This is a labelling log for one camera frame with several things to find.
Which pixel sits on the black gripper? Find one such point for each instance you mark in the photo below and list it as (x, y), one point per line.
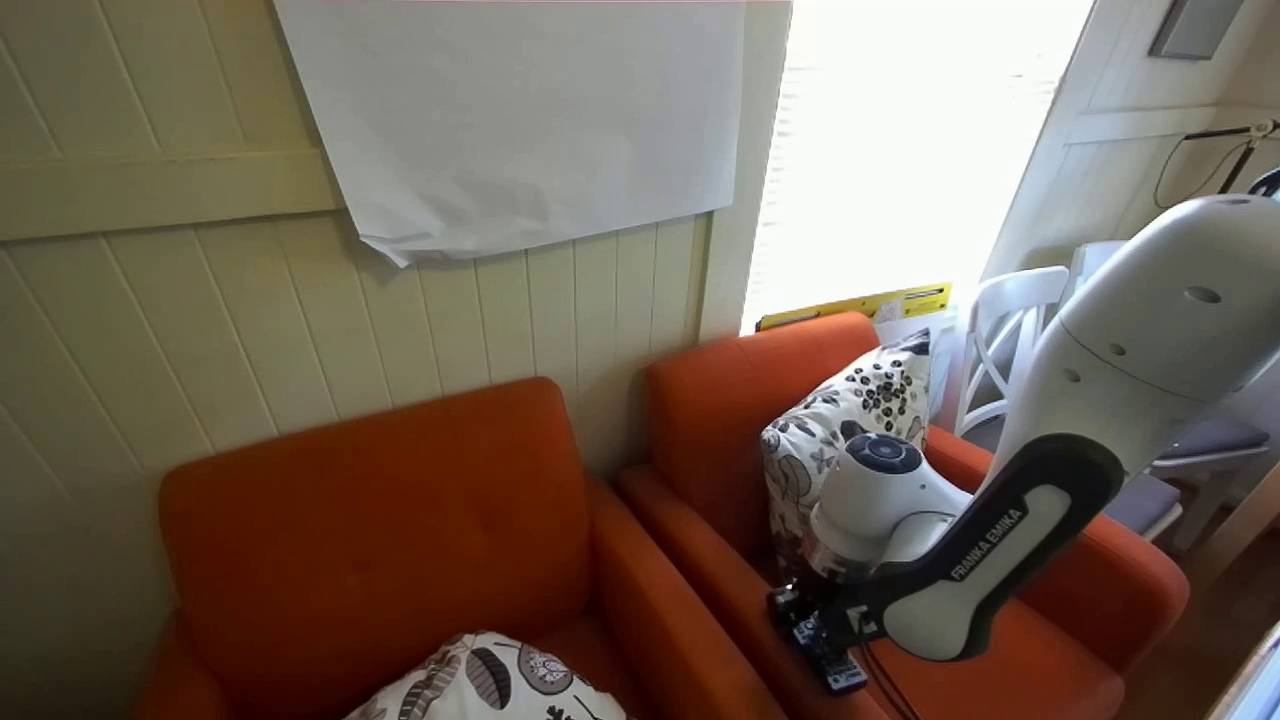
(832, 604)

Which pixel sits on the black remote control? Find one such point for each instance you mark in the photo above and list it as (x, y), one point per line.
(840, 669)

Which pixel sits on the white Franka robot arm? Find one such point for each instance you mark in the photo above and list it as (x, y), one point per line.
(1135, 360)

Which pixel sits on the large floral white pillow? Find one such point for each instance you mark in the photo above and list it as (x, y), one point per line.
(816, 437)

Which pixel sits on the orange armchair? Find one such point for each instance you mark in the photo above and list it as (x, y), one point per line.
(373, 534)
(732, 414)

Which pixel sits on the yellow window sill strip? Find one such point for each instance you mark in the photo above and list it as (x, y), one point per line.
(865, 307)

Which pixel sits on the white plastic chair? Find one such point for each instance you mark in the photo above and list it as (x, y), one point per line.
(1004, 342)

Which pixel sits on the small floral white pillow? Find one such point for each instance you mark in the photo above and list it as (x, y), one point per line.
(486, 681)

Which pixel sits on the blue grey seat cushion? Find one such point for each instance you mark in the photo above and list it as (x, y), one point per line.
(1206, 441)

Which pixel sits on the white window blinds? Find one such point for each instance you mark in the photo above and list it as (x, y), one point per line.
(907, 134)

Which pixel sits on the white sheet on wall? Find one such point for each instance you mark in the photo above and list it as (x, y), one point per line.
(520, 122)

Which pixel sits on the grey framed wall picture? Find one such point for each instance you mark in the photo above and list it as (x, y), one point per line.
(1194, 26)

